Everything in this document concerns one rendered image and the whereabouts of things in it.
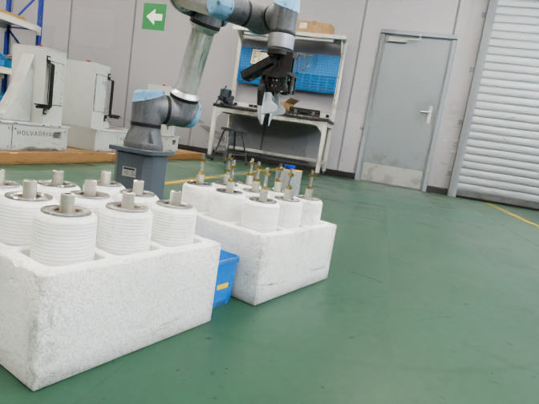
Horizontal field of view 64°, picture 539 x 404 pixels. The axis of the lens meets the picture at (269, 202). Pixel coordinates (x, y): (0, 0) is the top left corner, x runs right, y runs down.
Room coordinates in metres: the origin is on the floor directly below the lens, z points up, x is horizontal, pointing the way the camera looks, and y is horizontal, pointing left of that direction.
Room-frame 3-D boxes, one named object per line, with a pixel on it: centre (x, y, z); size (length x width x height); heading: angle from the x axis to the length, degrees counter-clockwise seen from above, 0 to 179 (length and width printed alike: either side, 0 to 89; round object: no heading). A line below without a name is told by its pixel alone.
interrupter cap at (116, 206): (0.78, 0.26, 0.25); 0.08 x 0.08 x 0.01
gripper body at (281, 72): (1.28, 0.03, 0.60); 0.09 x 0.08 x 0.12; 64
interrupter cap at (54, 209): (0.68, 0.32, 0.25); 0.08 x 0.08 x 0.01
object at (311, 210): (1.32, -0.12, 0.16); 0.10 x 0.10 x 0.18
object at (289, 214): (1.22, -0.05, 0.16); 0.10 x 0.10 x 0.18
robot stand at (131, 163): (1.70, 0.53, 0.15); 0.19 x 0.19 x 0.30; 76
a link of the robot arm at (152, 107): (1.70, 0.52, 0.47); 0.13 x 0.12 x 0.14; 128
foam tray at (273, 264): (1.29, 0.05, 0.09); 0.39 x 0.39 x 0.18; 55
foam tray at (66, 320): (0.84, 0.36, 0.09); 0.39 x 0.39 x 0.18; 57
